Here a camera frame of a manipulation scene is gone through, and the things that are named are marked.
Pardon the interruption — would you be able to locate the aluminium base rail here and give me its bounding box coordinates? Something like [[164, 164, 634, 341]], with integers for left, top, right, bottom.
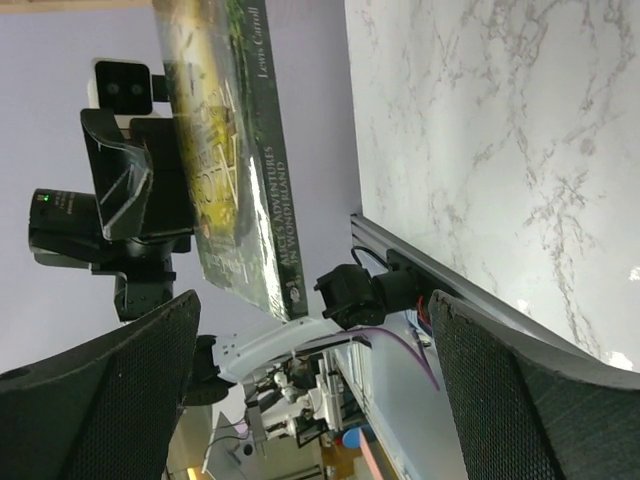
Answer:
[[350, 214, 605, 367]]

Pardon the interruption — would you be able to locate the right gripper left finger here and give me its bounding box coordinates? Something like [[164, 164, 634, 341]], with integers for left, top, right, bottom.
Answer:
[[1, 290, 201, 479]]

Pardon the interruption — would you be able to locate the wooden two-tier shelf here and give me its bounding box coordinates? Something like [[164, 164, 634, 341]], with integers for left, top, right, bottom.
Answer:
[[0, 0, 152, 14]]

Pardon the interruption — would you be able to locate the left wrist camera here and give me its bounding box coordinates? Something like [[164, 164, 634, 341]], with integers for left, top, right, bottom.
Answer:
[[87, 58, 169, 118]]

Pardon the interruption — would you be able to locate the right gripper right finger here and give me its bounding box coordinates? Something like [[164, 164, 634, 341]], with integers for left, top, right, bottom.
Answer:
[[428, 290, 639, 479]]

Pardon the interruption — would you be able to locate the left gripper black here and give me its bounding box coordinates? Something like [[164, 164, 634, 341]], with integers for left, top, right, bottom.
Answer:
[[80, 108, 194, 241]]

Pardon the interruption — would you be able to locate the green Alice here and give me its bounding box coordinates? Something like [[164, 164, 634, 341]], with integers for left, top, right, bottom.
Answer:
[[153, 1, 308, 321]]

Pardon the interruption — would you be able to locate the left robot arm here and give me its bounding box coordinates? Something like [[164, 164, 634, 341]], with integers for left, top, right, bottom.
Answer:
[[28, 108, 420, 405]]

